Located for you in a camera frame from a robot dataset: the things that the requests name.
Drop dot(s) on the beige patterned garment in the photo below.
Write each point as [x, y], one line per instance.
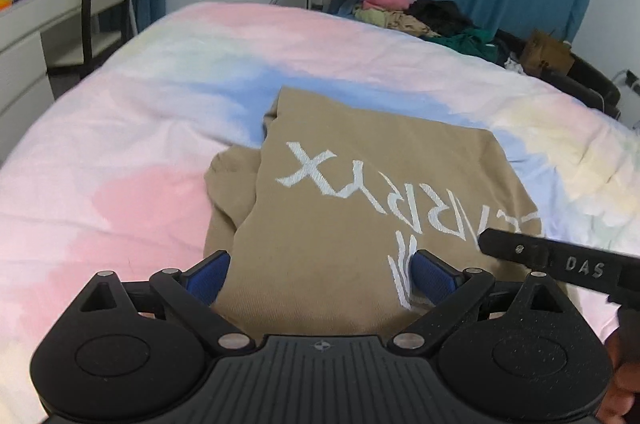
[395, 20]

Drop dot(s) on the tan t-shirt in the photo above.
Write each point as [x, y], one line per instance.
[321, 220]

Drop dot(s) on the pastel bed sheet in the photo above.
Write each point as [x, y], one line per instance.
[112, 177]

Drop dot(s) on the white desk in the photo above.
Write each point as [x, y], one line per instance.
[25, 88]

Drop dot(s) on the green garment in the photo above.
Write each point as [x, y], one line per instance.
[474, 42]

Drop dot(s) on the black sofa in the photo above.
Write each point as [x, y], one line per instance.
[589, 86]

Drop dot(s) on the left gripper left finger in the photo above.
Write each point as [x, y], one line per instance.
[188, 296]

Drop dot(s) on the right hand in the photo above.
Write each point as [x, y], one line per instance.
[624, 387]

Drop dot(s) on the black garment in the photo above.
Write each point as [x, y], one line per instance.
[442, 16]

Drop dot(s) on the cardboard box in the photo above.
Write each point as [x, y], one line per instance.
[544, 53]

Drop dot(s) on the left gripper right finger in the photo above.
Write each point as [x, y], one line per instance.
[455, 295]

